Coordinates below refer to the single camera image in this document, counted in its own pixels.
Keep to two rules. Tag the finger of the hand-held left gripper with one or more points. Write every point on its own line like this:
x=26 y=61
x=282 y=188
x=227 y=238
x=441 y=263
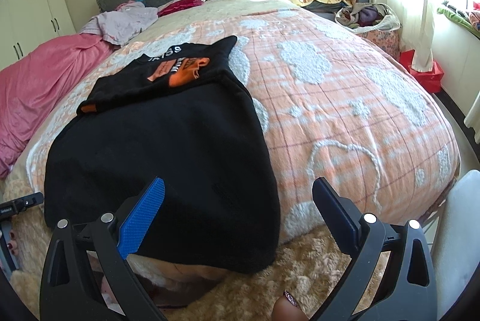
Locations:
x=28 y=201

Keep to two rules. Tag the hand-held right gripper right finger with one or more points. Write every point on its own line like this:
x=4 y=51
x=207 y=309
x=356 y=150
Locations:
x=333 y=216

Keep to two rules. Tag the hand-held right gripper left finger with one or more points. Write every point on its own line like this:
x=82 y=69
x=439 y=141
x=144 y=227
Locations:
x=142 y=216

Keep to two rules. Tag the black sweater with orange cuffs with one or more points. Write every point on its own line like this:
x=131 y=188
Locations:
x=168 y=156

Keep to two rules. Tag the lilac crumpled clothes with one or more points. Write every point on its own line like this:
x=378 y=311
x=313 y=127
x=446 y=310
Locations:
x=120 y=24

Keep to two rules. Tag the beige bag of clothes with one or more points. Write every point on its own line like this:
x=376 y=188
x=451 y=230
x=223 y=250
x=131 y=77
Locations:
x=367 y=17

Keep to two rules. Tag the clothes on windowsill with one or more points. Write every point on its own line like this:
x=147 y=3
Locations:
x=461 y=19

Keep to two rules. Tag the person's left hand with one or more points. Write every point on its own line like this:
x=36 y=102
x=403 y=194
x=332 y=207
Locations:
x=9 y=244

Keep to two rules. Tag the person's right hand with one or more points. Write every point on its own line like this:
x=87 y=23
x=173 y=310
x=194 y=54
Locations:
x=288 y=308

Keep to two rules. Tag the cream fluffy blanket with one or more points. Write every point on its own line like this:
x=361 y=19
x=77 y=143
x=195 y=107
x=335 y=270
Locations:
x=300 y=268

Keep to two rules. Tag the orange checked fleece blanket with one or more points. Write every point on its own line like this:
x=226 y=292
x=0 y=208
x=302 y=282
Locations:
x=337 y=118

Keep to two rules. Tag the pink quilt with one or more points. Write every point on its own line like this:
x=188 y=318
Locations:
x=37 y=88

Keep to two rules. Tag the white smooth board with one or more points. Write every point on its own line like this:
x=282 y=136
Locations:
x=461 y=249

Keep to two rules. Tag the red box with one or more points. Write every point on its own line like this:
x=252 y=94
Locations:
x=423 y=71

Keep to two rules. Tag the pink floral storage box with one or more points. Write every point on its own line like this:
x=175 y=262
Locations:
x=382 y=39

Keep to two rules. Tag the cream wardrobe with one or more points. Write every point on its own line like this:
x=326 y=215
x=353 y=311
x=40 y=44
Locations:
x=33 y=13

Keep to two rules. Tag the red cloth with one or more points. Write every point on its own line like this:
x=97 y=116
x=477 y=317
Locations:
x=180 y=5

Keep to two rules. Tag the beige bed sheet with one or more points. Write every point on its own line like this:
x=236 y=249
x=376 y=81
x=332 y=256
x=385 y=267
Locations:
x=225 y=9

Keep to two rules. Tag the white curtain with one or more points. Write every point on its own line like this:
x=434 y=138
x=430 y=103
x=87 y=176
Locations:
x=412 y=5

